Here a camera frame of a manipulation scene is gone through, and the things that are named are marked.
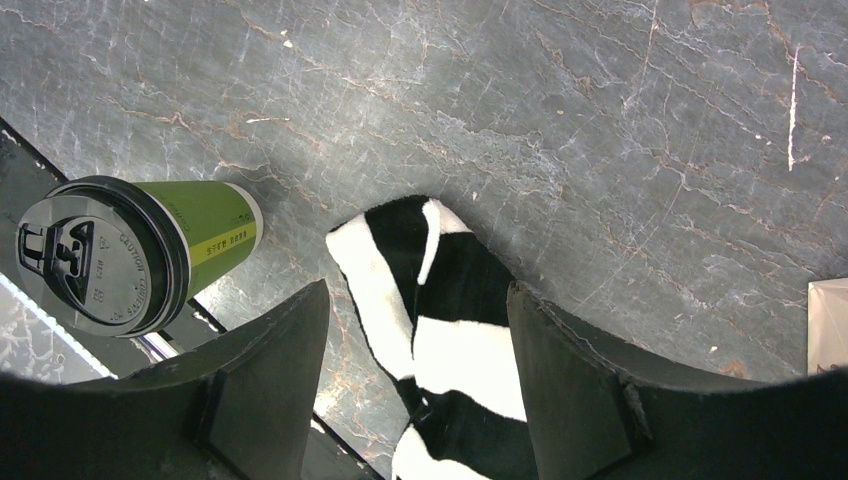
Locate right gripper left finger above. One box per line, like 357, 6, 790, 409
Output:
1, 280, 330, 479

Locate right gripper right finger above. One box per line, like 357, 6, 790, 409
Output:
507, 282, 847, 479

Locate black coffee lid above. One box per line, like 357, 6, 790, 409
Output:
15, 176, 190, 338

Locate brown paper bag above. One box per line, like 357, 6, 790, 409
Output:
807, 278, 848, 375

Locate green paper coffee cup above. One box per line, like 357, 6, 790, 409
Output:
136, 181, 264, 299

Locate black white striped cloth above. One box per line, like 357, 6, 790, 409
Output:
325, 195, 538, 479

